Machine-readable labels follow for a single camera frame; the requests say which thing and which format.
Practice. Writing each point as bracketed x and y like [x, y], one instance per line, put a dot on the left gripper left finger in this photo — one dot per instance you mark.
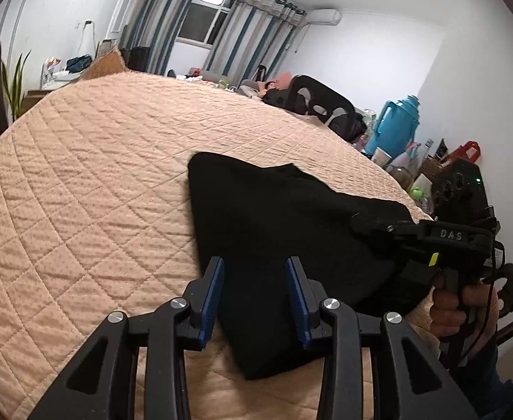
[99, 382]

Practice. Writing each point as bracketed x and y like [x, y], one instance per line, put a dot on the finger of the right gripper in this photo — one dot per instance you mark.
[373, 230]

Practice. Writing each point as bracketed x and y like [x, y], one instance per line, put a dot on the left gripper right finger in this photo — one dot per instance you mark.
[408, 380]

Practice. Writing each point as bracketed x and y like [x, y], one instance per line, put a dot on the black pants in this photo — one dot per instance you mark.
[255, 219]

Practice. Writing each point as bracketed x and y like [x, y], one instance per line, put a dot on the right hand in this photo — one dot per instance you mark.
[446, 318]

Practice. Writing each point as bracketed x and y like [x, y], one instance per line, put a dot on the green toy in bowl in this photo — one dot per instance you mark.
[416, 194]

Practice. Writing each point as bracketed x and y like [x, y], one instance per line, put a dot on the glass jar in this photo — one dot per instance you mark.
[401, 175]

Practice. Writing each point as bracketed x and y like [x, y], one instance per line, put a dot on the white cup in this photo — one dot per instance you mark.
[381, 158]

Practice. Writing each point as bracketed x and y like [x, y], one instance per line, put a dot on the blue thermos jug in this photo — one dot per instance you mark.
[395, 127]

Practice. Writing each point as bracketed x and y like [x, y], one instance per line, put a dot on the dark wooden chair right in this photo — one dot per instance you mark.
[309, 97]

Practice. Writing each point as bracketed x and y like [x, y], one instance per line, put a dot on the beige quilted bed cover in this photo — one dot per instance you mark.
[94, 206]

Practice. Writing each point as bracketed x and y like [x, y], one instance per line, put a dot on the person lying in background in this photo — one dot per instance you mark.
[273, 95]

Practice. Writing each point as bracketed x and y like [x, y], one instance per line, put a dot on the white air conditioner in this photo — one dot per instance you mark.
[324, 17]

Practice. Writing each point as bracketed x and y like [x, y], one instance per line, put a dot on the striped curtain right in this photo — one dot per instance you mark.
[255, 33]

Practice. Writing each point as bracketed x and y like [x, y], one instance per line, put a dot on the striped curtain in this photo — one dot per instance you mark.
[151, 33]
[255, 33]

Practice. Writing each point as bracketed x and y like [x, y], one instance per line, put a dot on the window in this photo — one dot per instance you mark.
[204, 20]

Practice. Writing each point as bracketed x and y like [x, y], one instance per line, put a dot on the green snake plant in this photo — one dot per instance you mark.
[13, 87]

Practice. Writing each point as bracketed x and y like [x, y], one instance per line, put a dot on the striped curtain left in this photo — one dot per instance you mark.
[151, 33]

